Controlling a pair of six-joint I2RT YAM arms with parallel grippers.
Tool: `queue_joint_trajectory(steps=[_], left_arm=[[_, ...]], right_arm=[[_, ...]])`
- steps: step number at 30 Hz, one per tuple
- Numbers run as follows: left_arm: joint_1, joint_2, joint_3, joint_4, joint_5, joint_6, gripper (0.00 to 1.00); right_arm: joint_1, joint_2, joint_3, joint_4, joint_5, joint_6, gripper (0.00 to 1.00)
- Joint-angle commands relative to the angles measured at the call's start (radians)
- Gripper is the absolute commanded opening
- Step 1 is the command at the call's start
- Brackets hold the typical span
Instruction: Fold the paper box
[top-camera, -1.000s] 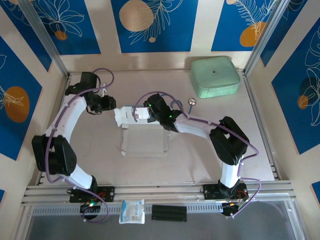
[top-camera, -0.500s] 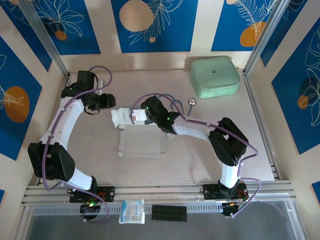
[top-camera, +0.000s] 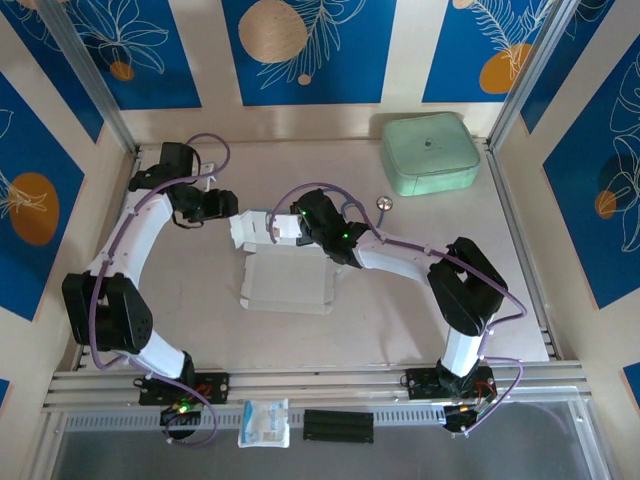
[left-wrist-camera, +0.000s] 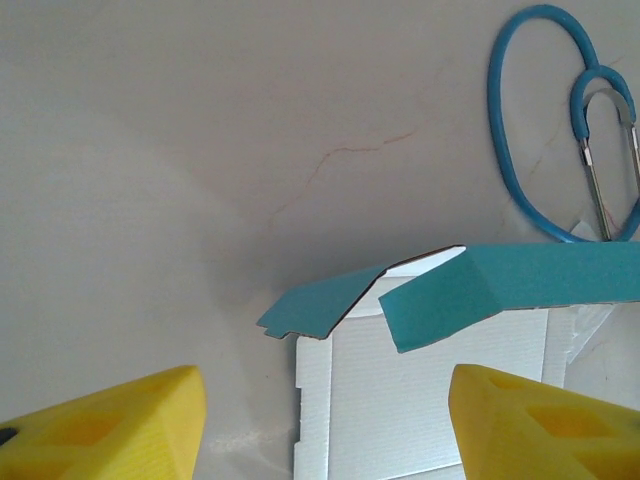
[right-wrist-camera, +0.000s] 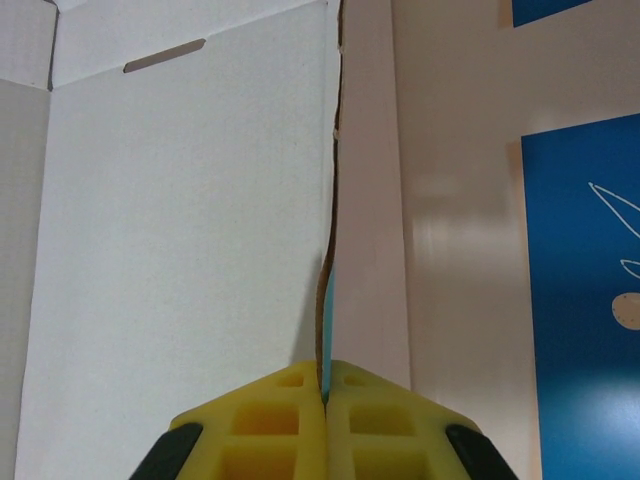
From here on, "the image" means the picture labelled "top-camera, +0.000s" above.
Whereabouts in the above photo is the white and blue paper box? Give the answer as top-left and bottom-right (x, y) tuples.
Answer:
(228, 209), (347, 316)

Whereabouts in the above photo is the blue tube stethoscope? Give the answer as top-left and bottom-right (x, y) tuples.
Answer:
(344, 194), (394, 232)

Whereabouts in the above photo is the mint green zip case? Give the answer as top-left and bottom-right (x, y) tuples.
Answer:
(380, 110), (482, 197)

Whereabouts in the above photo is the black ribbed block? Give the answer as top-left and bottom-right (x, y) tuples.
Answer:
(303, 408), (375, 444)

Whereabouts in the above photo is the white and blue wipes packet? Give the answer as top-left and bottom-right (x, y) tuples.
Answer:
(237, 398), (291, 449)

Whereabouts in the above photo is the black controller board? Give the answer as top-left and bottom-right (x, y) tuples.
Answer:
(159, 403), (202, 427)
(442, 402), (482, 432)

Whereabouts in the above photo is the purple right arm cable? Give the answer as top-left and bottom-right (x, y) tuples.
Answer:
(272, 182), (528, 437)

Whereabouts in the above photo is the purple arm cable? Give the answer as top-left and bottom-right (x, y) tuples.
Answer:
(89, 132), (232, 445)
(272, 182), (528, 437)

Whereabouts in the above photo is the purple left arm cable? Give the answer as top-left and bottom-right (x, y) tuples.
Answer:
(89, 132), (232, 445)

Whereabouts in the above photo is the aluminium front rail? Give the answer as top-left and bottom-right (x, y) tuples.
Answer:
(42, 360), (596, 414)

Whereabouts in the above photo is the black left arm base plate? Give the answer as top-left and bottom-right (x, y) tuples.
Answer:
(138, 372), (231, 406)

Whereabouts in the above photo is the aluminium frame post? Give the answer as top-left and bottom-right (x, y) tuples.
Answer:
(487, 0), (586, 151)
(35, 0), (141, 154)

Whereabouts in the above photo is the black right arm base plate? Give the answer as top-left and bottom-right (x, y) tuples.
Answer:
(405, 367), (496, 401)

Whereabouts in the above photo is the perforated grey cable tray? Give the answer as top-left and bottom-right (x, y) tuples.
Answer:
(59, 405), (451, 432)

